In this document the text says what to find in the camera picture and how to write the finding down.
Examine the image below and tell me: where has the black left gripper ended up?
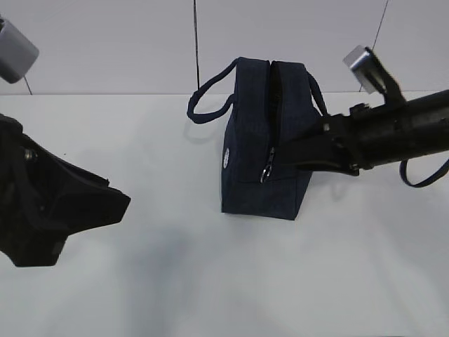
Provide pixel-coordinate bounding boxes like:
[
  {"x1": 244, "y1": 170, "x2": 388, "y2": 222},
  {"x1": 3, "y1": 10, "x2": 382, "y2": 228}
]
[{"x1": 1, "y1": 114, "x2": 131, "y2": 267}]

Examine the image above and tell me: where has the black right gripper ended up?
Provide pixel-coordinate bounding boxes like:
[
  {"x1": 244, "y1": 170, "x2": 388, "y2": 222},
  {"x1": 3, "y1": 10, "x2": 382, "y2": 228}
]
[{"x1": 276, "y1": 105, "x2": 372, "y2": 176}]

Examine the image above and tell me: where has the navy blue lunch bag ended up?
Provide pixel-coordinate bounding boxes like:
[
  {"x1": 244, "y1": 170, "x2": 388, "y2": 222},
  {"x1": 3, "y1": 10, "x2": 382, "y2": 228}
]
[{"x1": 187, "y1": 57, "x2": 327, "y2": 220}]

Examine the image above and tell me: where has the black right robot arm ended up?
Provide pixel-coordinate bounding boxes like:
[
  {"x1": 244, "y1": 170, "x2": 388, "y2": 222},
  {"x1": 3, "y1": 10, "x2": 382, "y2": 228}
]
[{"x1": 274, "y1": 91, "x2": 448, "y2": 176}]

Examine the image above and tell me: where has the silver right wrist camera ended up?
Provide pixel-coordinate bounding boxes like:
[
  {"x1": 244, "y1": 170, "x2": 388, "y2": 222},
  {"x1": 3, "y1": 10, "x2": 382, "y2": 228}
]
[{"x1": 343, "y1": 45, "x2": 406, "y2": 104}]

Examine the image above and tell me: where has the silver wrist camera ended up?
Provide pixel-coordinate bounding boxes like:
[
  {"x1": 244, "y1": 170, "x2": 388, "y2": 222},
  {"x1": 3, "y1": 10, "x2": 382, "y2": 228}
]
[
  {"x1": 343, "y1": 45, "x2": 406, "y2": 104},
  {"x1": 1, "y1": 17, "x2": 39, "y2": 84}
]

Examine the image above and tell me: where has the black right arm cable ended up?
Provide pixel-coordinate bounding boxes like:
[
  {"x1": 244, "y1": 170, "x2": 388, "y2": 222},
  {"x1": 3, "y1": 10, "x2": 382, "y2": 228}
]
[{"x1": 398, "y1": 154, "x2": 449, "y2": 189}]

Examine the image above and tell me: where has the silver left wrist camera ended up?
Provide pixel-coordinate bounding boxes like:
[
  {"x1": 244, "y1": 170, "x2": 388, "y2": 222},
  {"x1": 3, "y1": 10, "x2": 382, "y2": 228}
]
[{"x1": 1, "y1": 17, "x2": 39, "y2": 84}]

